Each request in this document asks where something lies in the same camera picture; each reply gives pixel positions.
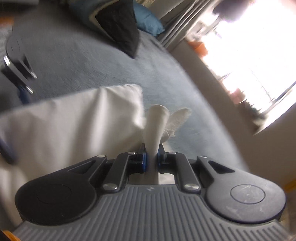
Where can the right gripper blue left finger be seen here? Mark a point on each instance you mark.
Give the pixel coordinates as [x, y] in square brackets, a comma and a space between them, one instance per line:
[124, 165]

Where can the dark hanging garment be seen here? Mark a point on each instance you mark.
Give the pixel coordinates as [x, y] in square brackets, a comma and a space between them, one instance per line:
[230, 10]

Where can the grey curtain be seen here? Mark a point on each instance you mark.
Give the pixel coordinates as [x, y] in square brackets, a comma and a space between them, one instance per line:
[178, 18]

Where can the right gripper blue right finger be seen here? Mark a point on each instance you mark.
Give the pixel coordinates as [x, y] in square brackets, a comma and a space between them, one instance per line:
[179, 166]

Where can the cream bear hoodie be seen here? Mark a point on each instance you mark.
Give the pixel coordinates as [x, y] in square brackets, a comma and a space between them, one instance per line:
[56, 133]

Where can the blue pillow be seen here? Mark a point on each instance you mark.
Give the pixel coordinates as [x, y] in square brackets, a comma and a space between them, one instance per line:
[146, 20]

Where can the grey fleece bed blanket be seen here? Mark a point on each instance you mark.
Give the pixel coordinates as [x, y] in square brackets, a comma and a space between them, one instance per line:
[69, 59]

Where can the orange bag on sill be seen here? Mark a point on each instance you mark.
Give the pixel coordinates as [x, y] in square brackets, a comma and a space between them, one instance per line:
[199, 48]

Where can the black folded garment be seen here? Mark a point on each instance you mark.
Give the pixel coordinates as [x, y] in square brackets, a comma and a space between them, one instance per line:
[118, 21]

